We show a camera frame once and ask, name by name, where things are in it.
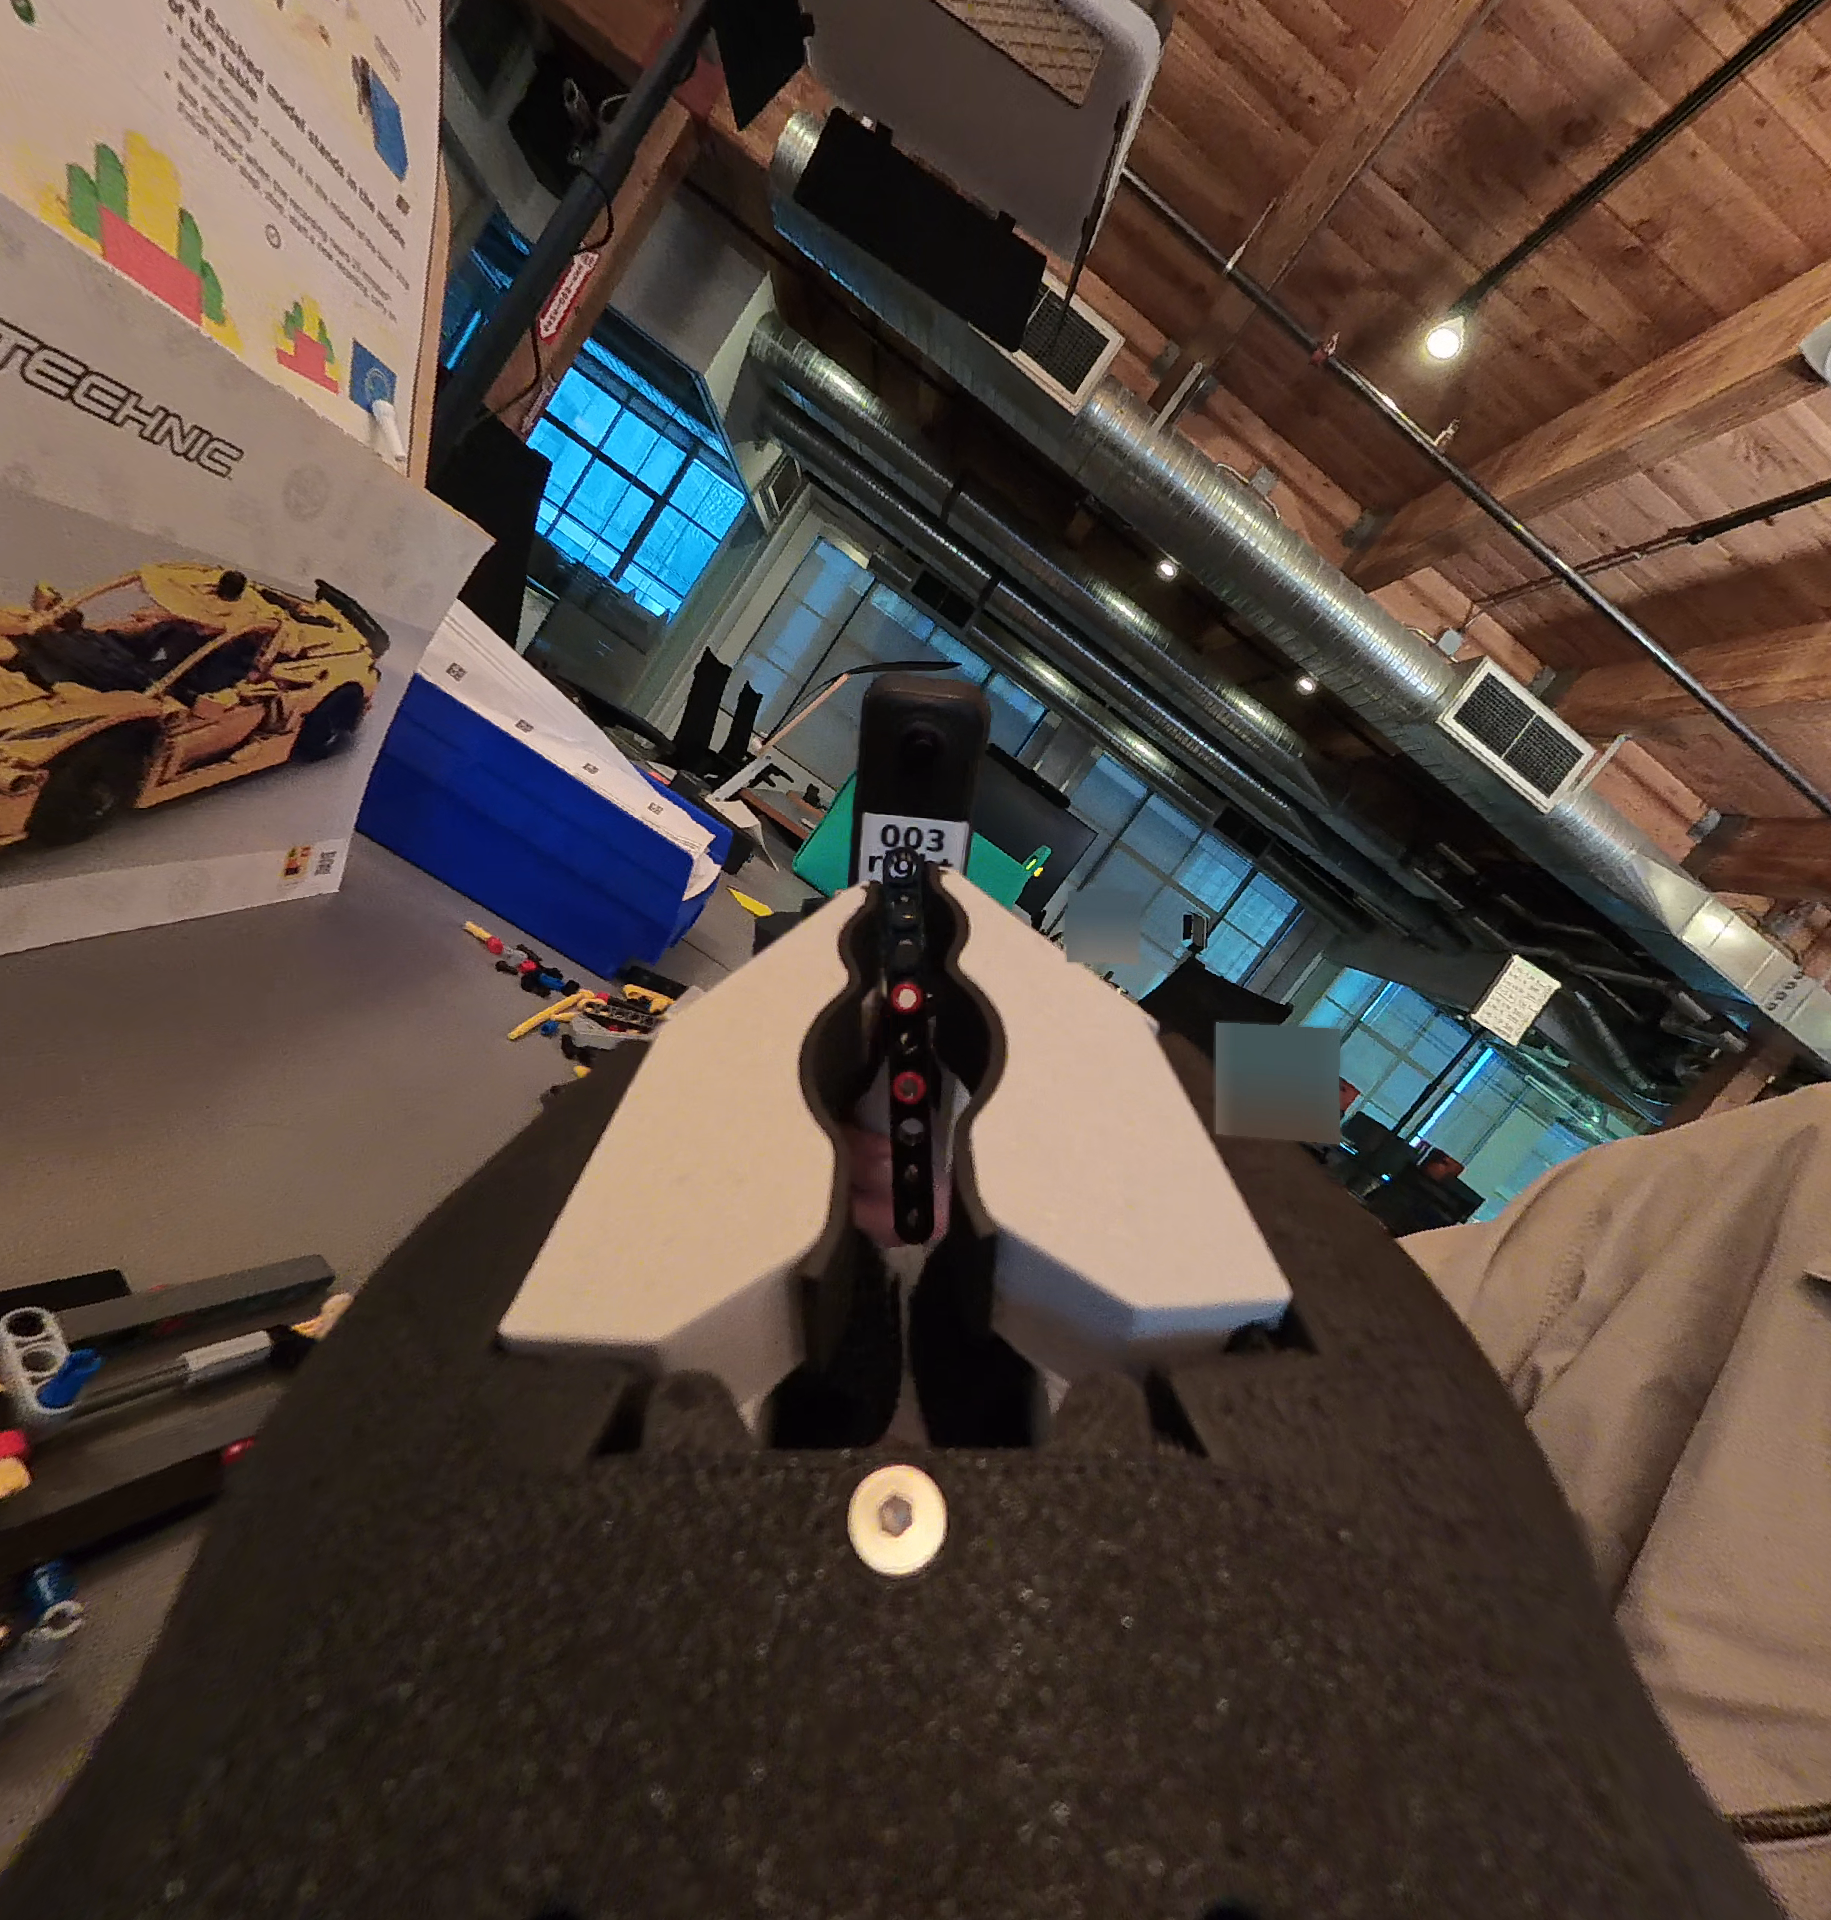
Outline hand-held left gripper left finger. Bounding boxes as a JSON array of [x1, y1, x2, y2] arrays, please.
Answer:
[[497, 884, 875, 1424]]

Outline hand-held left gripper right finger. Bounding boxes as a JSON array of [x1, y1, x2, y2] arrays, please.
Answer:
[[932, 873, 1296, 1427]]

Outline dark toy beam red pins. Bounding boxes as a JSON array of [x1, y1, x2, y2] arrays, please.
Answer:
[[853, 848, 949, 1253]]

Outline black grey toy brick chassis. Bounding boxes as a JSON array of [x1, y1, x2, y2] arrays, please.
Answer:
[[0, 1253, 352, 1747]]

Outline grey desk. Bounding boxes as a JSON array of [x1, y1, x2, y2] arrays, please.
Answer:
[[0, 832, 795, 1876]]

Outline black monitor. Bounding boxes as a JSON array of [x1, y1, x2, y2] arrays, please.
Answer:
[[974, 753, 1100, 917]]

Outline pile of toy brick pieces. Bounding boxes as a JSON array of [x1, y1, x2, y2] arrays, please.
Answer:
[[463, 917, 692, 1074]]

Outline white paper parts bags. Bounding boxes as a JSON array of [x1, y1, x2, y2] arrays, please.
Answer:
[[410, 598, 722, 902]]

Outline blue storage bin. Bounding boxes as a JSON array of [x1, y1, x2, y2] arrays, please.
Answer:
[[356, 674, 737, 982]]

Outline large paned window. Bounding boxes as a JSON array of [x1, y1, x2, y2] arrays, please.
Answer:
[[444, 209, 753, 619]]

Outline hanging white sheet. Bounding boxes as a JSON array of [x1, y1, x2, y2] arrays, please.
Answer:
[[1470, 958, 1564, 1044]]

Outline white air vent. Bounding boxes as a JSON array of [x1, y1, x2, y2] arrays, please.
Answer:
[[1437, 657, 1600, 815]]

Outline black tripod pole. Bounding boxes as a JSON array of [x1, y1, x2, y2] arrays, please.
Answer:
[[426, 0, 722, 452]]

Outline white ceiling unit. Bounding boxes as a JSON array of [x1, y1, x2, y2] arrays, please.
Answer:
[[801, 0, 1175, 262]]

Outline yellow car instruction booklet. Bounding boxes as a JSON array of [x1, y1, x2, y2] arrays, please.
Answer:
[[0, 167, 494, 962]]

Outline Lego brick instruction poster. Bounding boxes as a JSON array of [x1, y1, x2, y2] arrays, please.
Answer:
[[0, 0, 450, 481]]

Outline silver air duct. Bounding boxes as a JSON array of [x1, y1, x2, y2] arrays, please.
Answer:
[[753, 120, 1831, 1082]]

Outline wooden post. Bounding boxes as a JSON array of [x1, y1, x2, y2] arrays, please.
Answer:
[[481, 106, 701, 435]]

